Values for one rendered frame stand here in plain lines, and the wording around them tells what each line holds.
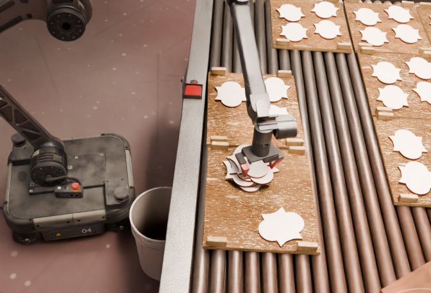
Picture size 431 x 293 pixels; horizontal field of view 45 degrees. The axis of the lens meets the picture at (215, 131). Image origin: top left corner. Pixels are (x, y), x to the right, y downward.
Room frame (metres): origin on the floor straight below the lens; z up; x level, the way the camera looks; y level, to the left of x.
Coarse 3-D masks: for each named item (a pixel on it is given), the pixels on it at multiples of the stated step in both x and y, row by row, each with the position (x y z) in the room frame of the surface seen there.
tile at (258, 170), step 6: (246, 144) 1.22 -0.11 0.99; (240, 150) 1.20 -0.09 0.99; (234, 156) 1.16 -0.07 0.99; (234, 162) 1.14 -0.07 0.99; (258, 162) 1.15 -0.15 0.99; (240, 168) 1.12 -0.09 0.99; (252, 168) 1.12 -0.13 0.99; (258, 168) 1.12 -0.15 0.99; (264, 168) 1.12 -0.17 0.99; (240, 174) 1.10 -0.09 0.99; (252, 174) 1.09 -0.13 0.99; (258, 174) 1.09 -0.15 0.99; (264, 174) 1.10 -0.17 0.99
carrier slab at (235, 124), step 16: (208, 80) 1.62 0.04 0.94; (224, 80) 1.63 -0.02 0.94; (240, 80) 1.64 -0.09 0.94; (288, 80) 1.66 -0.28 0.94; (208, 96) 1.53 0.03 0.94; (288, 96) 1.56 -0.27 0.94; (208, 112) 1.43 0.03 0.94; (224, 112) 1.44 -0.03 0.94; (240, 112) 1.45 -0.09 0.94; (288, 112) 1.46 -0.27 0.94; (208, 128) 1.35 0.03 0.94; (224, 128) 1.35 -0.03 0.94; (240, 128) 1.36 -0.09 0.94; (208, 144) 1.27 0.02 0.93; (240, 144) 1.28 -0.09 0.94; (304, 144) 1.30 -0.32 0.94
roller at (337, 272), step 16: (304, 64) 1.81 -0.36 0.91; (320, 128) 1.41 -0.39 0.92; (320, 144) 1.32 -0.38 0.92; (320, 160) 1.24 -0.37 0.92; (320, 176) 1.17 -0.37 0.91; (320, 192) 1.11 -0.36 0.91; (336, 224) 0.98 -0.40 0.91; (336, 240) 0.91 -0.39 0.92; (336, 256) 0.86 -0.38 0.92; (336, 272) 0.80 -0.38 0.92; (336, 288) 0.76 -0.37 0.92
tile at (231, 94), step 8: (216, 88) 1.56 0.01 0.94; (224, 88) 1.57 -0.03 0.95; (232, 88) 1.57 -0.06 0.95; (240, 88) 1.57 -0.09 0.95; (224, 96) 1.52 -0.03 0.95; (232, 96) 1.52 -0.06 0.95; (240, 96) 1.53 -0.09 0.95; (224, 104) 1.48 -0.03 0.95; (232, 104) 1.48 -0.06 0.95; (240, 104) 1.49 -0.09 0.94
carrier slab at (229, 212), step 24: (216, 168) 1.16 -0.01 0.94; (288, 168) 1.18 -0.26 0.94; (216, 192) 1.06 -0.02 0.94; (240, 192) 1.06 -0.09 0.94; (264, 192) 1.07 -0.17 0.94; (288, 192) 1.08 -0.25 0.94; (312, 192) 1.08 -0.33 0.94; (216, 216) 0.96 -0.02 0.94; (240, 216) 0.97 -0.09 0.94; (312, 216) 0.99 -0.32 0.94; (240, 240) 0.88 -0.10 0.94; (264, 240) 0.89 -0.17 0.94; (312, 240) 0.90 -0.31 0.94
